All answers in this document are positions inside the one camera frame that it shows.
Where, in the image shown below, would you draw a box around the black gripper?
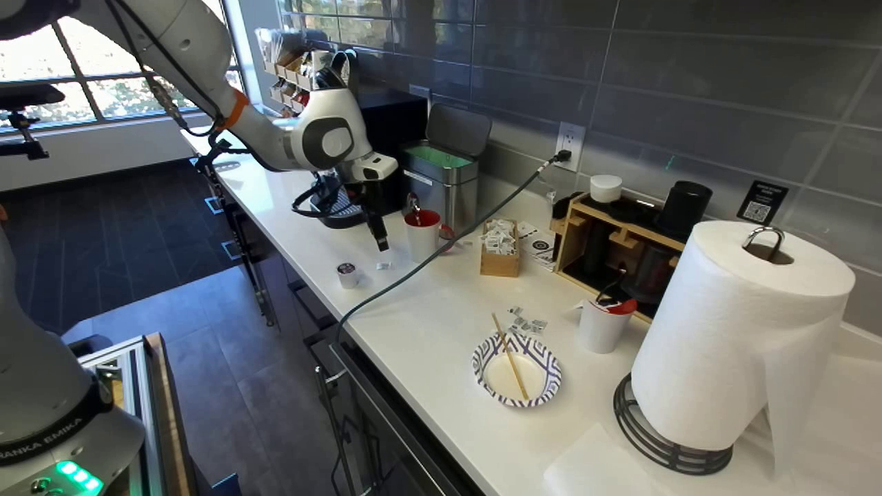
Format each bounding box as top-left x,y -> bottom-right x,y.
343,175 -> 408,255

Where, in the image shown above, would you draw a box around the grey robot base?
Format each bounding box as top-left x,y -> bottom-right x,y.
0,228 -> 149,496

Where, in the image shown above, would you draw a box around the small wooden box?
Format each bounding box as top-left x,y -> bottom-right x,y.
476,217 -> 529,278

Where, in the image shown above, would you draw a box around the dark counter cabinet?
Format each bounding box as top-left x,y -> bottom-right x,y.
207,164 -> 485,496

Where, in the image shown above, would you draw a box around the white cup with red contents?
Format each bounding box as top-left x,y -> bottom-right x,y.
403,206 -> 447,266

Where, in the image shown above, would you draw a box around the small coffee pod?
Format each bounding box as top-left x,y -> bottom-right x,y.
334,259 -> 363,292

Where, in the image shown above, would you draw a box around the metal bin with green lid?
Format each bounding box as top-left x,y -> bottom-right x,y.
398,99 -> 496,231

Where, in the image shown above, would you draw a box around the black coffee machine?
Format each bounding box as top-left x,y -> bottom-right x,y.
291,85 -> 430,231

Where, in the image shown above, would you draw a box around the small scattered packets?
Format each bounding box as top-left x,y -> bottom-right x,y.
505,307 -> 550,336

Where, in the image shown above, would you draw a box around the wooden stir stick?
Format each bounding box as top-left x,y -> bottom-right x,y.
488,311 -> 534,403

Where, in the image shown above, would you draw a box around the wooden organizer rack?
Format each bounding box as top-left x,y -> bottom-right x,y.
549,190 -> 689,321

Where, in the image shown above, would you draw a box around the patterned paper bowl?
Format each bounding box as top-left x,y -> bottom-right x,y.
469,329 -> 568,413

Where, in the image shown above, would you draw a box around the small white cup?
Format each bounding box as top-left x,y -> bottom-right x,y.
587,175 -> 624,206

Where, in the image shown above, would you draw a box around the white mug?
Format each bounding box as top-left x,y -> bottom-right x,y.
574,295 -> 640,358

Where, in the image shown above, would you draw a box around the black cylindrical container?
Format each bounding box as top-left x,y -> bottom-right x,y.
660,179 -> 715,245

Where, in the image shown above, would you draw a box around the white paper towel roll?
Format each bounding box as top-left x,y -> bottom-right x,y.
627,217 -> 860,478

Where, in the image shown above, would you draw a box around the black QR code sign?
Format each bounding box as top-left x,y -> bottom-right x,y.
735,176 -> 791,228

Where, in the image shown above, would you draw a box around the black power cable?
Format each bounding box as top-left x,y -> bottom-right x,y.
312,150 -> 574,369

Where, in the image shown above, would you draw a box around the black clamp mount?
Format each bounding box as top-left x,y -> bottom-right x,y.
188,135 -> 237,179

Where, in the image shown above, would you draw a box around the white wall outlet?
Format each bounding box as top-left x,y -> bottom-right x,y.
554,121 -> 590,175

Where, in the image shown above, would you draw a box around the aluminium frame cart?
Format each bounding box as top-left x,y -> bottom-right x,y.
73,330 -> 197,496

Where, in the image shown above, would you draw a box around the black wire towel holder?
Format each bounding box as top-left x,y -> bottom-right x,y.
609,224 -> 788,481

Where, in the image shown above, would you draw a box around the black camera stand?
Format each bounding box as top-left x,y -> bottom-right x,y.
0,80 -> 69,165

